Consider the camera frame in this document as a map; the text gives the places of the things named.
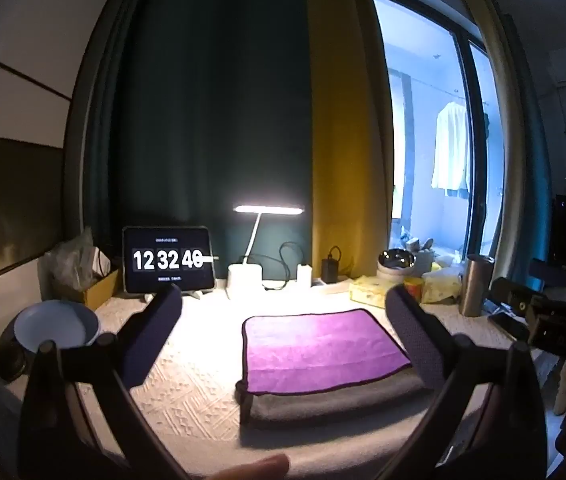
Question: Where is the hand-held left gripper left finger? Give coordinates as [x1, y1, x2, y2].
[17, 284, 190, 480]

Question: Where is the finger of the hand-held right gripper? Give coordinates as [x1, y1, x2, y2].
[490, 276, 534, 317]

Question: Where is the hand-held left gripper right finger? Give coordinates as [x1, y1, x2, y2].
[385, 284, 550, 480]

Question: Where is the purple towel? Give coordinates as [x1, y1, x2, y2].
[241, 308, 412, 396]

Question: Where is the grey towel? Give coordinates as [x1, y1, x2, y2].
[235, 362, 436, 429]

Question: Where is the person's left hand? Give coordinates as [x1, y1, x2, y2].
[208, 454, 292, 480]

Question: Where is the black phone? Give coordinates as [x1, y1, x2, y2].
[487, 312, 532, 342]

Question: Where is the steel tumbler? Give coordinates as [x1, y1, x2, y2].
[459, 254, 496, 317]

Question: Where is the orange cup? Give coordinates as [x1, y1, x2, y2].
[403, 277, 425, 304]

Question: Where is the white tablet stand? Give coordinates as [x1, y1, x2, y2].
[144, 287, 215, 304]

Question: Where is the white textured tablecloth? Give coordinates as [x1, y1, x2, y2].
[76, 280, 556, 463]

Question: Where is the pale yellow tissue pack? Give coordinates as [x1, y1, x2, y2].
[421, 266, 464, 305]

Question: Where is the cardboard box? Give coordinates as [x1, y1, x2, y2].
[82, 266, 122, 311]

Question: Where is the yellow tissue box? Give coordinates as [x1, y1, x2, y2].
[348, 274, 400, 309]

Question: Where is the black tablet with clock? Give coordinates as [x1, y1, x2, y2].
[122, 225, 215, 293]

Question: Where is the white bowl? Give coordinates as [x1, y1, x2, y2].
[376, 261, 417, 282]

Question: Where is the metal bowl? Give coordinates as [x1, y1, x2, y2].
[377, 248, 417, 271]

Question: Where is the blue bowl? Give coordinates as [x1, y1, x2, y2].
[14, 299, 100, 351]

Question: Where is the white power strip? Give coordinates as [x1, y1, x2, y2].
[311, 278, 353, 295]

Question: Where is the white desk lamp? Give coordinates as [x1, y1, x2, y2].
[227, 204, 306, 302]

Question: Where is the clear plastic bag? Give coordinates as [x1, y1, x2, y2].
[42, 227, 112, 295]

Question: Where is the black power adapter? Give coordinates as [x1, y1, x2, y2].
[321, 246, 344, 284]

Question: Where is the teal curtain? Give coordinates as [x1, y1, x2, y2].
[498, 5, 554, 283]

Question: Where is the black round object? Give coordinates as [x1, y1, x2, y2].
[0, 332, 30, 384]

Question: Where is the white hanging shirt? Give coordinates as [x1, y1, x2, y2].
[430, 101, 471, 193]

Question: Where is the beige curtain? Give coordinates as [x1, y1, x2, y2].
[455, 0, 531, 261]

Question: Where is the window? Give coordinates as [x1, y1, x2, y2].
[365, 0, 508, 261]

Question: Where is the yellow curtain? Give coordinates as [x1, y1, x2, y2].
[303, 0, 395, 281]

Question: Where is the dark green curtain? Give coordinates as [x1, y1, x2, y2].
[66, 0, 316, 281]

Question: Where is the black cable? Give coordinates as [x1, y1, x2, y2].
[262, 241, 305, 292]

